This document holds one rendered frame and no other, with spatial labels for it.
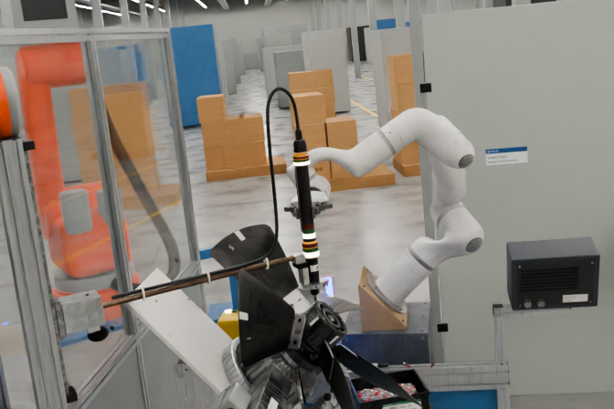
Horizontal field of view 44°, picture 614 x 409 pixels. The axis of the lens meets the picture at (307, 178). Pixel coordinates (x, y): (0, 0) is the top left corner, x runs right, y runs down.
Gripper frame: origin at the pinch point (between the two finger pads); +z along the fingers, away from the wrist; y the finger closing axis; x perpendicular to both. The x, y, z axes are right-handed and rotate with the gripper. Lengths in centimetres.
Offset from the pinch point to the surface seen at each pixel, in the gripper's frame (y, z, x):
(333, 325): -6.0, 12.6, -27.8
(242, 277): 12.2, 31.1, -7.7
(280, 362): 8.2, 17.9, -35.1
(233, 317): 32, -34, -42
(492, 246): -69, -179, -66
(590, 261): -80, -29, -28
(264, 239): 13.0, -4.2, -8.1
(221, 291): 126, -373, -147
